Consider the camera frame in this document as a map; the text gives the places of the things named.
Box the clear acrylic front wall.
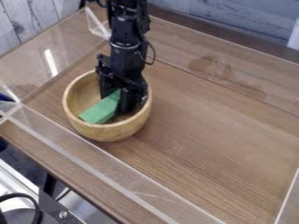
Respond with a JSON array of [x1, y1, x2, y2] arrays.
[[0, 84, 226, 224]]

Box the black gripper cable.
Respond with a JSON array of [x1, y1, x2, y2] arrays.
[[137, 38, 157, 67]]

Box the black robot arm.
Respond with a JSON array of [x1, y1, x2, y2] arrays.
[[97, 0, 151, 114]]

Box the brown wooden bowl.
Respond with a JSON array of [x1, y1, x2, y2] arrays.
[[62, 70, 154, 142]]

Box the green rectangular block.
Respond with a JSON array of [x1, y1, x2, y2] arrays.
[[79, 89, 121, 124]]

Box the black metal table leg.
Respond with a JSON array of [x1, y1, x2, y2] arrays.
[[43, 174, 58, 197]]

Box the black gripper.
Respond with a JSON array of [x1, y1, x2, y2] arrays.
[[97, 42, 149, 114]]

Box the clear acrylic corner bracket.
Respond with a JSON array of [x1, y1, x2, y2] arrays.
[[85, 7, 111, 40]]

